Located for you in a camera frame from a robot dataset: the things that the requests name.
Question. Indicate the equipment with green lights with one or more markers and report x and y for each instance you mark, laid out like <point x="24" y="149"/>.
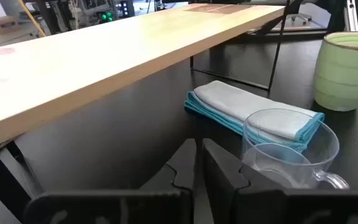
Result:
<point x="107" y="16"/>

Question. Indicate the office chair base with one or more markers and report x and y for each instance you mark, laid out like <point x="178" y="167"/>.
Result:
<point x="301" y="18"/>

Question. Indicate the clear glass mug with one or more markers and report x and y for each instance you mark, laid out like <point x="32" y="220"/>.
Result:
<point x="319" y="146"/>

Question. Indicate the aluminium frame post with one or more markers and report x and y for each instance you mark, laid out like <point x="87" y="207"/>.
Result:
<point x="351" y="15"/>

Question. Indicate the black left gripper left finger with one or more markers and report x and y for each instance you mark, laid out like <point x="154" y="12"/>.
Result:
<point x="179" y="174"/>

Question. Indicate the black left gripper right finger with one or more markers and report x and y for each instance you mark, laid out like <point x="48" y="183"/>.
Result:
<point x="222" y="180"/>

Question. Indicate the folded grey cloth blue edge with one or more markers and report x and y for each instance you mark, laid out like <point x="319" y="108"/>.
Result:
<point x="235" y="102"/>

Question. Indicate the green ribbed ceramic mug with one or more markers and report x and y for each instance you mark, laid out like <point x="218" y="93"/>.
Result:
<point x="343" y="74"/>

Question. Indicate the wooden shelf with black frame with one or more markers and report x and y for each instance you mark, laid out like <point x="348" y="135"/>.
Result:
<point x="104" y="62"/>

